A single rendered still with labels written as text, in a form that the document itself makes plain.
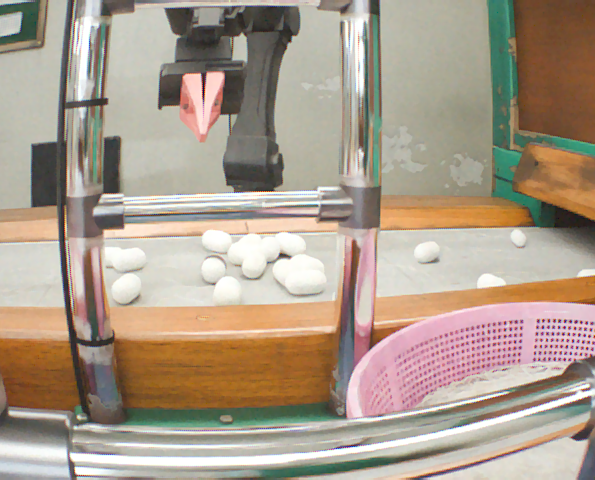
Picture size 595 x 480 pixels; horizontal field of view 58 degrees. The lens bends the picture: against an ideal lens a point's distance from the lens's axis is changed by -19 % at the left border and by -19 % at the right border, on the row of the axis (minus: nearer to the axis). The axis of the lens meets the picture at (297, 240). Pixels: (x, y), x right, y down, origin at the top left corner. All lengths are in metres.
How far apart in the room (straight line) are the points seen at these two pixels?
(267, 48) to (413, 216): 0.40
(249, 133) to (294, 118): 1.65
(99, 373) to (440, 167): 2.56
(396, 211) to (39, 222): 0.44
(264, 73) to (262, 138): 0.12
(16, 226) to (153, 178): 1.92
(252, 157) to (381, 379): 0.68
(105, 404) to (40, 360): 0.05
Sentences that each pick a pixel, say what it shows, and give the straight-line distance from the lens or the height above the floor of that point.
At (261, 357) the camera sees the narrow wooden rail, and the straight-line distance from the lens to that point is 0.38.
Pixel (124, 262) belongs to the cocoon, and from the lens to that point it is 0.58.
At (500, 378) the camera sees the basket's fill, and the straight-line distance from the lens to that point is 0.39.
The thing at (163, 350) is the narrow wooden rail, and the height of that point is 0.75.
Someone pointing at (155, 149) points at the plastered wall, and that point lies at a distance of 2.62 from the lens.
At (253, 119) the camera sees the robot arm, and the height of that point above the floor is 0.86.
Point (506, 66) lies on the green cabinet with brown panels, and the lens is 0.95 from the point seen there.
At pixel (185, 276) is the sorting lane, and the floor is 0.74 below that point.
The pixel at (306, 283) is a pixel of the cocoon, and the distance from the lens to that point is 0.51.
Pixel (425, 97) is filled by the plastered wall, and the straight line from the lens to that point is 2.78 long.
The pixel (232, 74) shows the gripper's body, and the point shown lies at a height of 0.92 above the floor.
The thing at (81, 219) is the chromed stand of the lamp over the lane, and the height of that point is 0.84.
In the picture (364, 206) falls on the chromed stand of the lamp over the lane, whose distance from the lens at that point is 0.34.
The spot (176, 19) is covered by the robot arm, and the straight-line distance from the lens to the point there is 0.74.
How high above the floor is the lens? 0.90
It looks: 13 degrees down
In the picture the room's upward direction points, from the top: 1 degrees clockwise
